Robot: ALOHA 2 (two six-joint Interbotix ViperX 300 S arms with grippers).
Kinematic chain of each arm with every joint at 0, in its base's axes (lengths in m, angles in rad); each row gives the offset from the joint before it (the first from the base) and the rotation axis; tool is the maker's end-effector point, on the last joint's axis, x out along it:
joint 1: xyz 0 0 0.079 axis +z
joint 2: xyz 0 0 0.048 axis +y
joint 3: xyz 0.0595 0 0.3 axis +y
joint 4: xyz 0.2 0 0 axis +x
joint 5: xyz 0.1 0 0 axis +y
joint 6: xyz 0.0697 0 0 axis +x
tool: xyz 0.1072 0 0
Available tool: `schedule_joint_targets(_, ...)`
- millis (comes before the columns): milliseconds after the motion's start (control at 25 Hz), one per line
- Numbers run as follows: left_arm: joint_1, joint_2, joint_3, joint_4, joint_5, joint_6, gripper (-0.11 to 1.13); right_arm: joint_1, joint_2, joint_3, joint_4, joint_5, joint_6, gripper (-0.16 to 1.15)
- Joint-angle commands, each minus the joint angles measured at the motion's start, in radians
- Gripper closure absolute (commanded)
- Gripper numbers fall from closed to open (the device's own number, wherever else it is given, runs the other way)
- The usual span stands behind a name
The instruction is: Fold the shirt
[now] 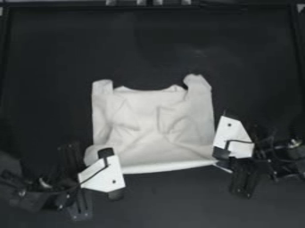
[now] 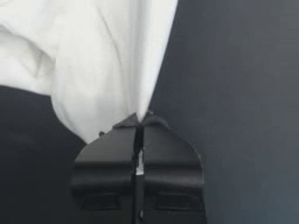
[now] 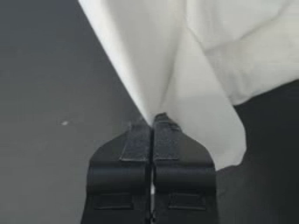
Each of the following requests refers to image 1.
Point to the white t-shirt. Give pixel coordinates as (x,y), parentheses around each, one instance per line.
(158,130)

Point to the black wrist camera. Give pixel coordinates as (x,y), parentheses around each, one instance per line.
(221,153)
(115,195)

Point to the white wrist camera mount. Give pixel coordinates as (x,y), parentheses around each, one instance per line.
(234,133)
(99,178)

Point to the black frame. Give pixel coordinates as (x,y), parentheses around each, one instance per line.
(238,3)

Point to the grey frame bracket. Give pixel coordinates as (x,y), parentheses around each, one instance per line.
(186,2)
(111,2)
(150,2)

